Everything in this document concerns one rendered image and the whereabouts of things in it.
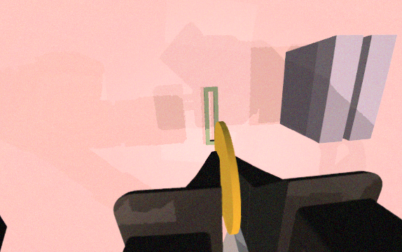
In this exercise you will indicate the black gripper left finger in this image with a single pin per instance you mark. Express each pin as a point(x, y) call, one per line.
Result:
point(197, 207)

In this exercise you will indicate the gold coin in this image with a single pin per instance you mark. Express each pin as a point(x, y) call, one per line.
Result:
point(223, 145)

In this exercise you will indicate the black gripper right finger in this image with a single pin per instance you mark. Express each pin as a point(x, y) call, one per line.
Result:
point(269, 203)

